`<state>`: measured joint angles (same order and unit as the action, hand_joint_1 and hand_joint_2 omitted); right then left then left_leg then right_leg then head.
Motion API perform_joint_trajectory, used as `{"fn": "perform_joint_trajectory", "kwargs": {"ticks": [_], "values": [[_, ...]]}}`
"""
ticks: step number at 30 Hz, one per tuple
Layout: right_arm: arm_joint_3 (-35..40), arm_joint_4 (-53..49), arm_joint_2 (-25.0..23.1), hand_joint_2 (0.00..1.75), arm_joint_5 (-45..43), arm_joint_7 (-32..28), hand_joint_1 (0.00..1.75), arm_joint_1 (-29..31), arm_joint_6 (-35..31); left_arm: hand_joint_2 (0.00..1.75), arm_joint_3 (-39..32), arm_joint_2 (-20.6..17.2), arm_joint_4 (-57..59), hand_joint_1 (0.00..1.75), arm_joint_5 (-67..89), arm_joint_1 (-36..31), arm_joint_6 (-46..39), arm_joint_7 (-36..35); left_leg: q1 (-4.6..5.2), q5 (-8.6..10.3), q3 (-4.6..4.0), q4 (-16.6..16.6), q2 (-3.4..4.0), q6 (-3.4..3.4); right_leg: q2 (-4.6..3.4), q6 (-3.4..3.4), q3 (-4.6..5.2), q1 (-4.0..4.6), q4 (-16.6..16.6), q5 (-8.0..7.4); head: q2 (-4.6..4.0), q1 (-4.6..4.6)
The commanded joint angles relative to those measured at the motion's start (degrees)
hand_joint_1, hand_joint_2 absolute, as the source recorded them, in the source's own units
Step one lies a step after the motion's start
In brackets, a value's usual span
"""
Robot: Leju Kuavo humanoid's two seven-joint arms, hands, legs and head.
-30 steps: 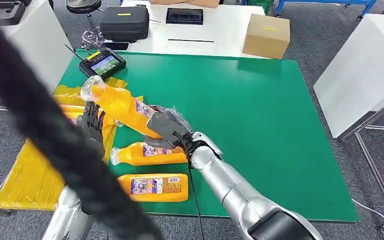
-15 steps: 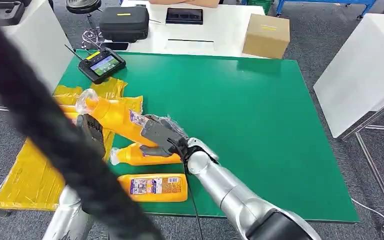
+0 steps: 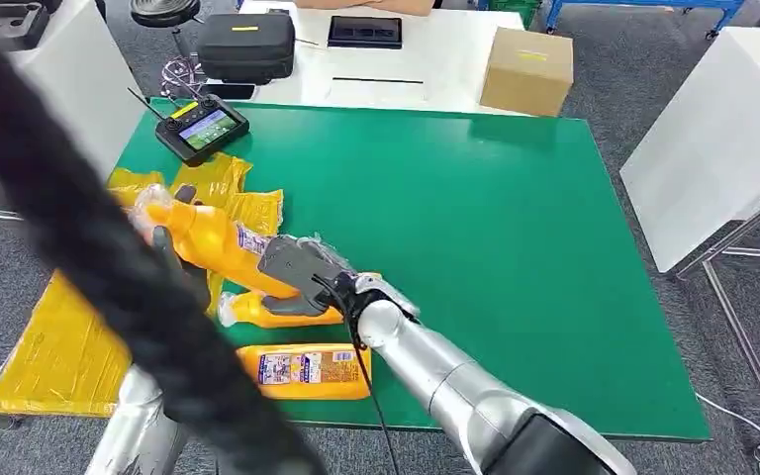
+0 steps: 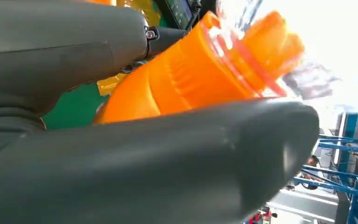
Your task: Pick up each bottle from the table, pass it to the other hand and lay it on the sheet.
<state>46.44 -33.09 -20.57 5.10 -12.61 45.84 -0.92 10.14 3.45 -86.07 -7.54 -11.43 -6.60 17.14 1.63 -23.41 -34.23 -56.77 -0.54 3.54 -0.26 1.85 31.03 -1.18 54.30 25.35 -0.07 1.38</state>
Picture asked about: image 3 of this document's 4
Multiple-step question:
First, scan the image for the white side table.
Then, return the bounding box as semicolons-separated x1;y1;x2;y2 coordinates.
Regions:
0;0;148;183

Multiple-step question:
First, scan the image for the black round stool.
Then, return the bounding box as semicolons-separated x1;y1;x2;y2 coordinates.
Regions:
129;0;208;100

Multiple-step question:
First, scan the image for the orange drink bottle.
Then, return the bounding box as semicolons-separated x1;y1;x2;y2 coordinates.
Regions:
217;290;345;330
127;183;303;300
236;343;373;402

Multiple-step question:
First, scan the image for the black tablet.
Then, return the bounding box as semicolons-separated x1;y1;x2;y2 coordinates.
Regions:
327;15;404;50

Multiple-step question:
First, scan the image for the thick black braided cable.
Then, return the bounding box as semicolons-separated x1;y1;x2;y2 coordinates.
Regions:
0;6;329;475

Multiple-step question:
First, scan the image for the brown cardboard box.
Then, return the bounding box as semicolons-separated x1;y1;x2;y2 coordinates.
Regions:
479;27;575;118

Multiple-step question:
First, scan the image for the white tilted table top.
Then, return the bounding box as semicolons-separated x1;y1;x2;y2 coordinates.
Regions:
618;26;760;274

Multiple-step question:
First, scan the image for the yellow plastic sheet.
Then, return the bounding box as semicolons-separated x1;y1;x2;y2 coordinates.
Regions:
0;151;286;419

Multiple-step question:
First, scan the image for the black carrying case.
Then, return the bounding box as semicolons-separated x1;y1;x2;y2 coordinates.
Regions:
196;13;296;86

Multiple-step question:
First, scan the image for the black remote controller with screen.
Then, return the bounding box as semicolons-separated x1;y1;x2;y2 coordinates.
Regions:
126;86;250;168

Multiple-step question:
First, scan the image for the white floor cable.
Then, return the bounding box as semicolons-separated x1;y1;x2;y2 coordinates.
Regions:
694;392;760;448

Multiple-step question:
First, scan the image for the green plastic crate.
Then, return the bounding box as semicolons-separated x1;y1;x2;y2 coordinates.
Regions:
478;0;544;31

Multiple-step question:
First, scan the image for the metal table frame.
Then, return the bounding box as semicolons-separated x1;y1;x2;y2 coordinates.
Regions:
675;183;760;453

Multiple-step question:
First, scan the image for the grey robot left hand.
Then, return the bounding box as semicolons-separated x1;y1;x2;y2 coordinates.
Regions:
150;183;212;313

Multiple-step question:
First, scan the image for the black moulded tray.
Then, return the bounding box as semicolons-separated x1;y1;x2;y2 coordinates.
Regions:
0;0;51;52

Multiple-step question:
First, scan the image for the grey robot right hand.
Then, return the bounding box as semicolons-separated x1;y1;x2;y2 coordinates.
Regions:
258;235;356;320

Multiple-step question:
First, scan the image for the thin black strip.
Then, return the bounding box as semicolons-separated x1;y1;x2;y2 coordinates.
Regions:
331;76;425;86

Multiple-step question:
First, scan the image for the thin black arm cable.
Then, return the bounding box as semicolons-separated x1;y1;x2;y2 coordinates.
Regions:
311;275;401;475

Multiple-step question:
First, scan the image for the blue metal rack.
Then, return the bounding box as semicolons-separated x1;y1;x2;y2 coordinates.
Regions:
543;0;747;38

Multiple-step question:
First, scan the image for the black phone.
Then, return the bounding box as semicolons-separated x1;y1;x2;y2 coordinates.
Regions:
201;82;256;101

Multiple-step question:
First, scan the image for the green table mat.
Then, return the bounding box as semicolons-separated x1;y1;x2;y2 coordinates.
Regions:
114;98;713;441

